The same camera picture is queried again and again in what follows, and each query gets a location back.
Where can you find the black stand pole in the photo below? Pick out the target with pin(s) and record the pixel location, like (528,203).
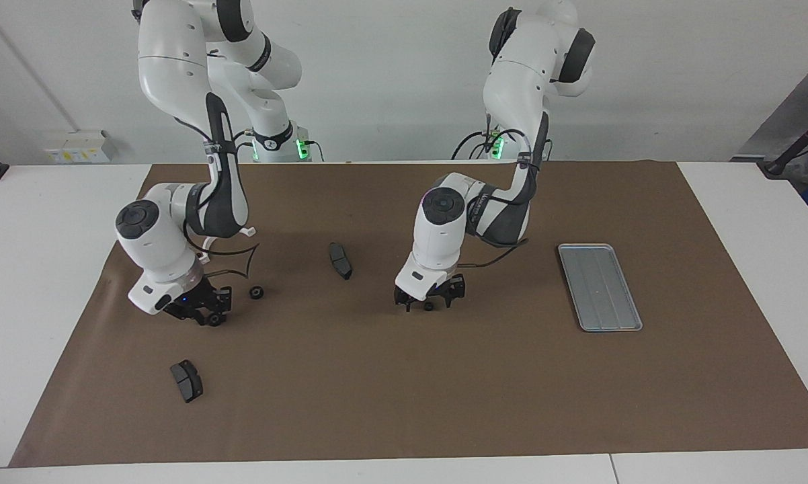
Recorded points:
(777,167)

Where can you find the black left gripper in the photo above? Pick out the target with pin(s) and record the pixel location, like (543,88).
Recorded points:
(437,292)

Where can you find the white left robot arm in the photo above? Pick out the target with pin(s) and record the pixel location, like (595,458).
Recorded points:
(437,235)

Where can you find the dark grey brake pad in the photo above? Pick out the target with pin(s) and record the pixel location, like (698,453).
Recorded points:
(187,383)
(340,261)

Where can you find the grey metal tray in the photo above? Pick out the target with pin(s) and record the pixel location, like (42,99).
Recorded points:
(619,316)

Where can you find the grey metal panel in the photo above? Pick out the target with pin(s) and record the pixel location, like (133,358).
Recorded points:
(800,101)

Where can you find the brown table mat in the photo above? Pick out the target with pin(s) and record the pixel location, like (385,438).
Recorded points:
(404,376)

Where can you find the white wall socket box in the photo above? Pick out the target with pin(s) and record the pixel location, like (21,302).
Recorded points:
(74,153)

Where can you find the white curved plastic bracket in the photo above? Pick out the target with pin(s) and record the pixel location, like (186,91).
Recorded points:
(248,232)

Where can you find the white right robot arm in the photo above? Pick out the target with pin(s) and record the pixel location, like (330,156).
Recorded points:
(155,249)

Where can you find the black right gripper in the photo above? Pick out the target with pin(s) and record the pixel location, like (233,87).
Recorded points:
(192,302)

